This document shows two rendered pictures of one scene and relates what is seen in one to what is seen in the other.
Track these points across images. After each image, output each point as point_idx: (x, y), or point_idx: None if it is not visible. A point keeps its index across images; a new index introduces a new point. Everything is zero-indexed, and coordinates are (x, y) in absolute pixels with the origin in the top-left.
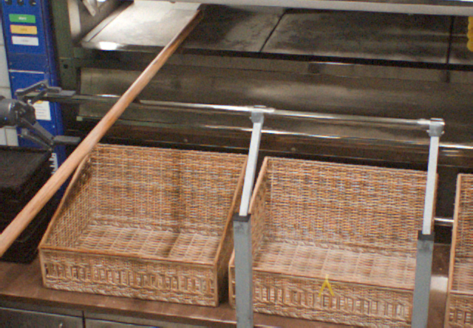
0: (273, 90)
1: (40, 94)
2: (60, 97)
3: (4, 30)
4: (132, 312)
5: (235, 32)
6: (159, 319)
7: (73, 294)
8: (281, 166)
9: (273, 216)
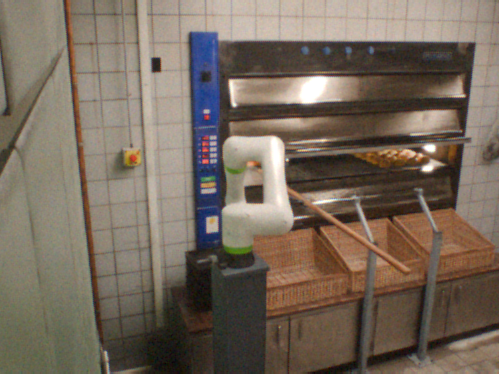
0: (320, 195)
1: (289, 203)
2: (299, 202)
3: (197, 187)
4: (315, 307)
5: (285, 174)
6: (327, 307)
7: (282, 309)
8: (327, 230)
9: None
